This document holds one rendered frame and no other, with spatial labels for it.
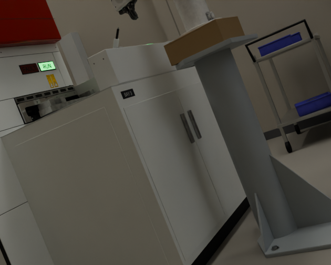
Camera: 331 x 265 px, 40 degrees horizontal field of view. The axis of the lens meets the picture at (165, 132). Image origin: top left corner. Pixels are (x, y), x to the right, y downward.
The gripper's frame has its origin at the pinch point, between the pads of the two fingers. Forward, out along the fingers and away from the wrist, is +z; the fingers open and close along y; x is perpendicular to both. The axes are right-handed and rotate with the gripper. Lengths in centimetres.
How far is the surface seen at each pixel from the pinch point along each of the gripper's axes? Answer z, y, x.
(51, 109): 15, -50, -22
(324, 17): 32, 42, 247
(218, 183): 86, -14, 8
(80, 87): 5, -56, 15
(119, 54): 19.0, 0.3, -31.9
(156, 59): 23.4, -0.6, -3.4
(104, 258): 84, -48, -46
